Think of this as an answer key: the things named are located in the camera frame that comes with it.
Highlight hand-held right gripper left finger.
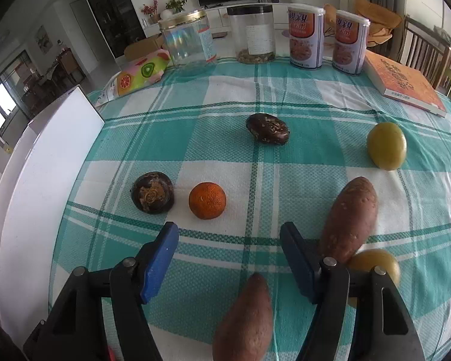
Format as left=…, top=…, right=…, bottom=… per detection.
left=22, top=221, right=180, bottom=361

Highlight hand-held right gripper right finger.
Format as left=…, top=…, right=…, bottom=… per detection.
left=279, top=222, right=425, bottom=361

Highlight dark brown passion fruit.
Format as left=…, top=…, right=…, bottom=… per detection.
left=131, top=171, right=174, bottom=215
left=246, top=113, right=290, bottom=144

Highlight brown sweet potato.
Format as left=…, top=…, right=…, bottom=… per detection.
left=319, top=176, right=379, bottom=266
left=212, top=273, right=274, bottom=361

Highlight yellow round fruit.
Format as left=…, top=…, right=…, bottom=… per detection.
left=347, top=248, right=401, bottom=308

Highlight orange mandarin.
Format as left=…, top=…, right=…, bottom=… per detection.
left=188, top=182, right=227, bottom=219

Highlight white cardboard box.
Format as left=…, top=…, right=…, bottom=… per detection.
left=0, top=85, right=106, bottom=333

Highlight yellow-green round fruit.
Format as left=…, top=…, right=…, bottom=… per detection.
left=366, top=121, right=407, bottom=171

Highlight teal plaid tablecloth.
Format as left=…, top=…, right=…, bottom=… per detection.
left=48, top=56, right=451, bottom=361

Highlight orange book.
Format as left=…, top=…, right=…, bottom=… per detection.
left=362, top=50, right=448, bottom=118

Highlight brown cardboard box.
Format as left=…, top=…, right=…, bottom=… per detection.
left=124, top=34, right=166, bottom=61

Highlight wooden dining table set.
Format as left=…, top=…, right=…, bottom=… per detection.
left=20, top=47, right=85, bottom=117

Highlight glass jar with gold lid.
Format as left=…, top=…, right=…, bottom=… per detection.
left=158, top=9, right=218, bottom=69

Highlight orange labelled can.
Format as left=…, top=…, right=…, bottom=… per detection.
left=332, top=8, right=371, bottom=76
left=288, top=3, right=326, bottom=70

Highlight clear jar with black lid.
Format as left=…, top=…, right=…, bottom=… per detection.
left=227, top=4, right=277, bottom=64

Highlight wooden dining chair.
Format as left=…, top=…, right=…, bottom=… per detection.
left=396, top=15, right=451, bottom=91

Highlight white television cabinet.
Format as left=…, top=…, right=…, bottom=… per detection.
left=143, top=1, right=291, bottom=40

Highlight red flowers in vase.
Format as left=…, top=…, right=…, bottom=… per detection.
left=141, top=0, right=160, bottom=23

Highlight orange lounge chair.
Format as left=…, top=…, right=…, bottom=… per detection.
left=323, top=0, right=404, bottom=48

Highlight dark glass cabinet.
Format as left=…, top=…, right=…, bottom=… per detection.
left=77, top=0, right=147, bottom=60

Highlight leafy potted plant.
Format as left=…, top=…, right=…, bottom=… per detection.
left=165, top=0, right=189, bottom=14

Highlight framed wall picture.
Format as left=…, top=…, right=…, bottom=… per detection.
left=35, top=26, right=54, bottom=54

